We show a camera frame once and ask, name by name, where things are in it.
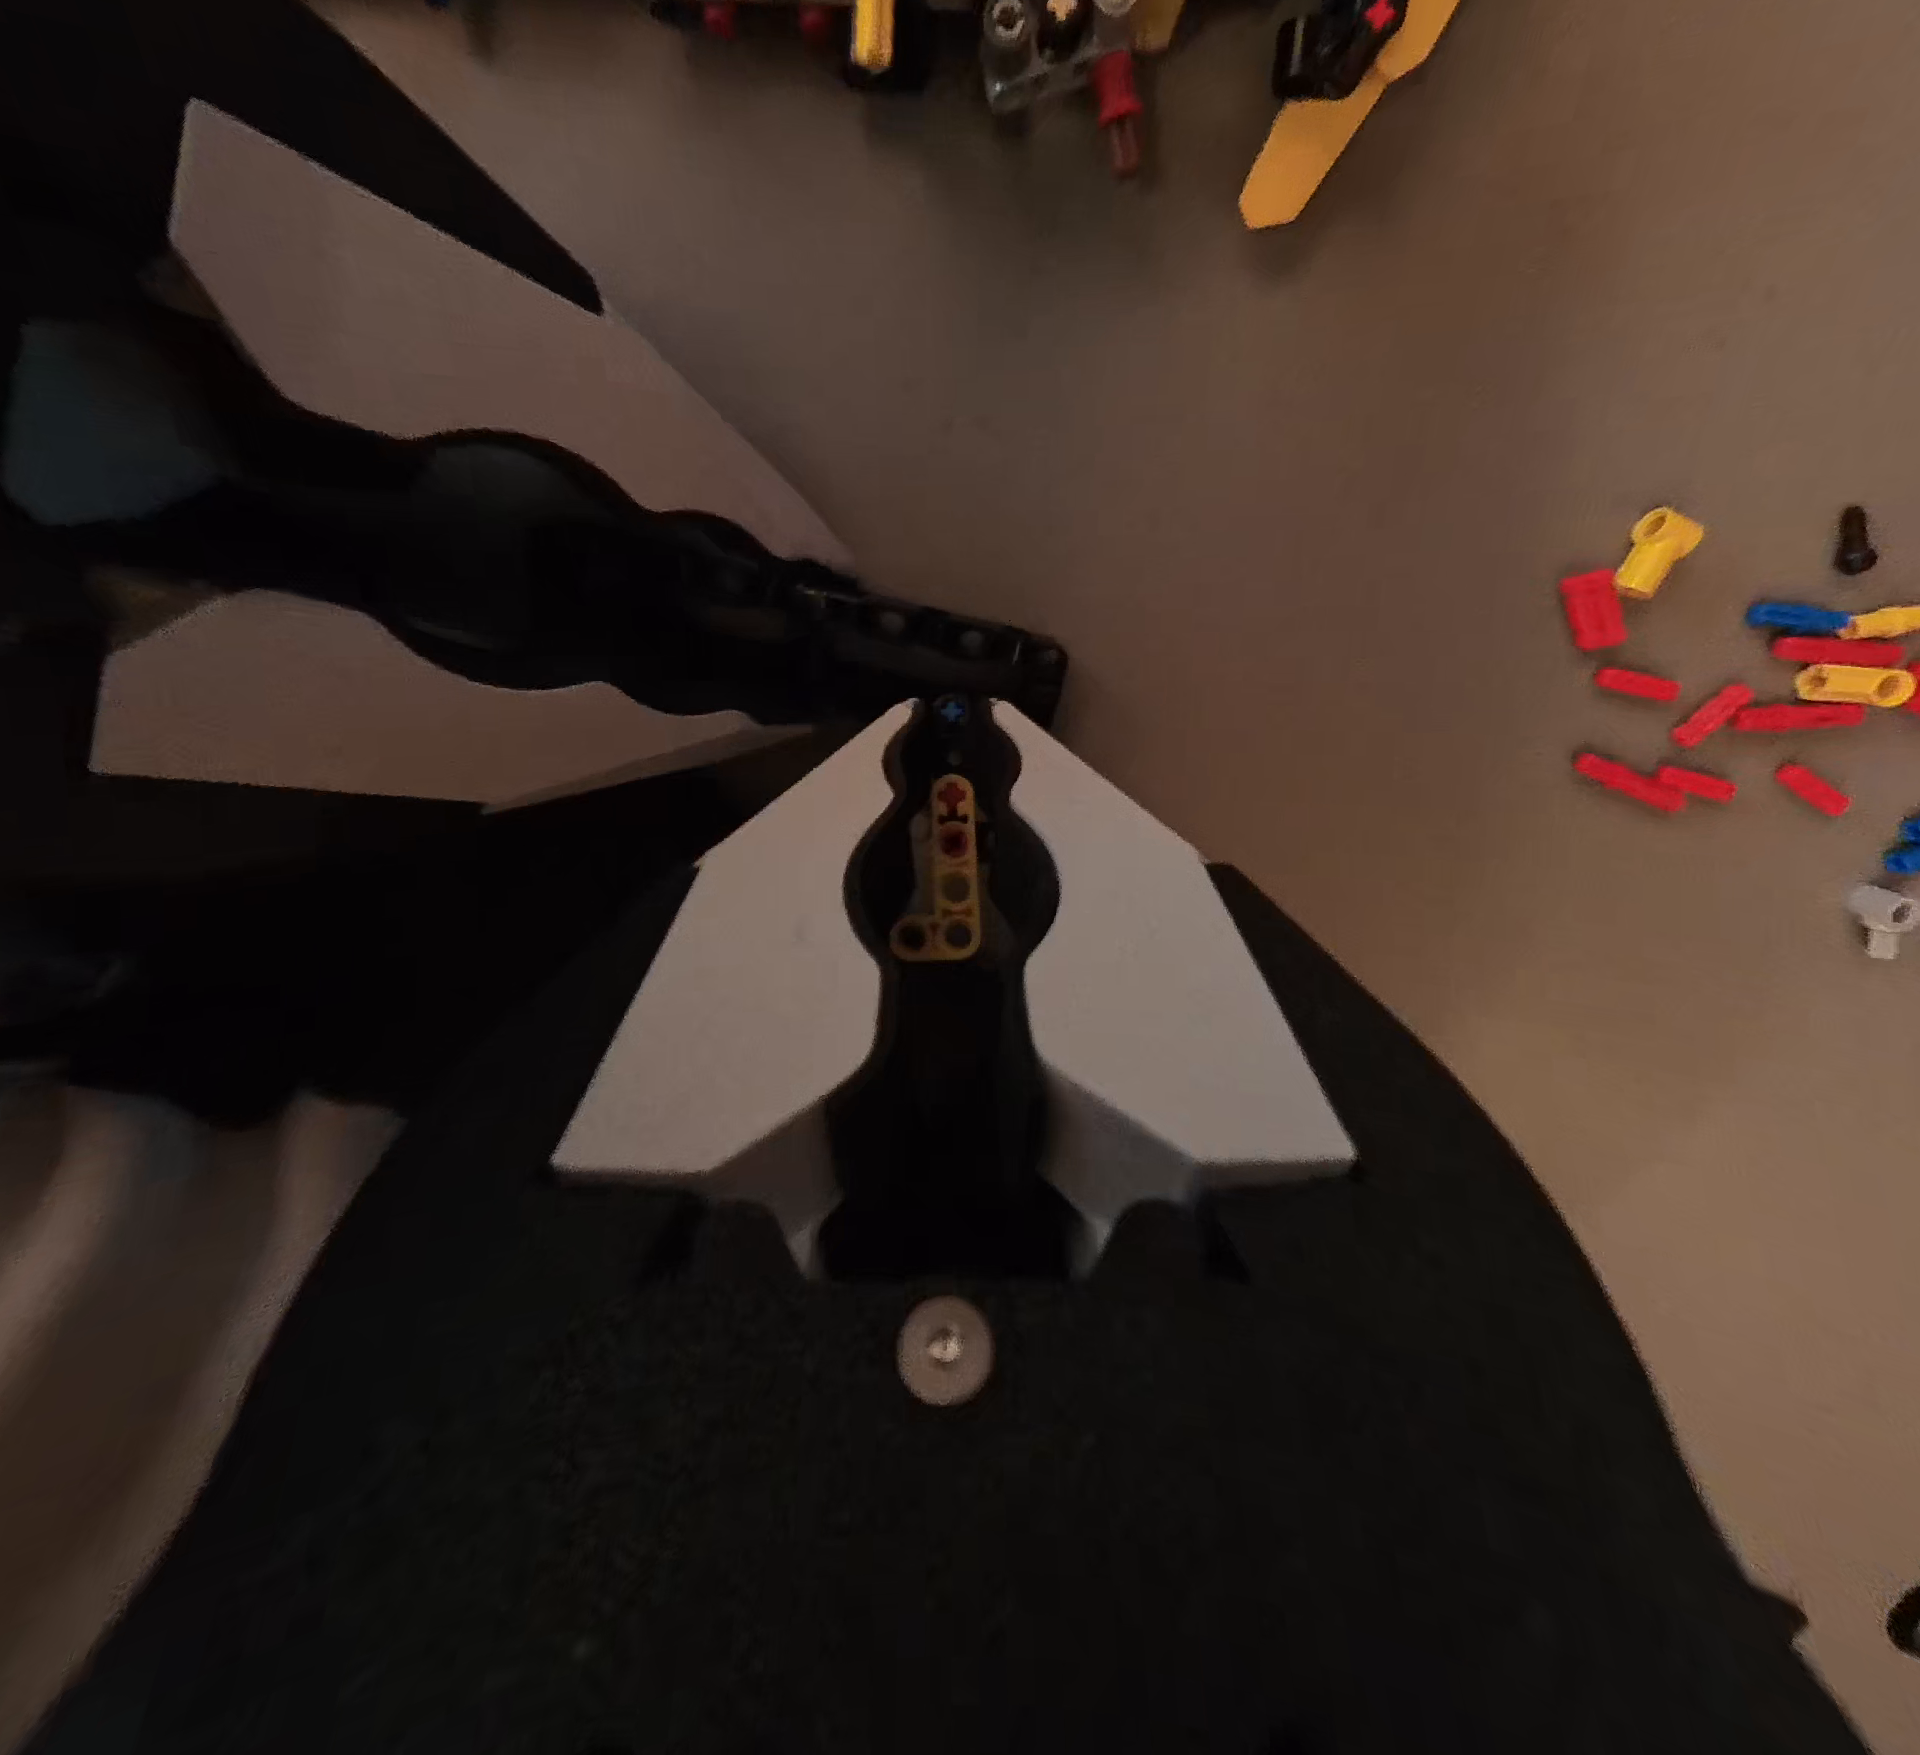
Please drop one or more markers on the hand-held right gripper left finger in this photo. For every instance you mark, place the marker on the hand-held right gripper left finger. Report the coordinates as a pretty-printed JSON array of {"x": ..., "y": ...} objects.
[{"x": 718, "y": 1021}]

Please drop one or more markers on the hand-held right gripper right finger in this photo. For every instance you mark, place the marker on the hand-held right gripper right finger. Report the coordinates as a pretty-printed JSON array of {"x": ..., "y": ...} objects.
[{"x": 1187, "y": 1036}]

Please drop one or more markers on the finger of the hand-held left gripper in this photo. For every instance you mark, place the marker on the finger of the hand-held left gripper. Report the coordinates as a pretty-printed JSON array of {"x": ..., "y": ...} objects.
[
  {"x": 301, "y": 737},
  {"x": 448, "y": 333}
]

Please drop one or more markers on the black yellow toy brick subassembly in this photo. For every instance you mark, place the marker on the black yellow toy brick subassembly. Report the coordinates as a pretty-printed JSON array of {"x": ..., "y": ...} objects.
[{"x": 946, "y": 869}]

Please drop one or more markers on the scatter of coloured connector pins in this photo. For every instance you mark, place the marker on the scatter of coloured connector pins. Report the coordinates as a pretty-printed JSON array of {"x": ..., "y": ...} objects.
[{"x": 1710, "y": 715}]

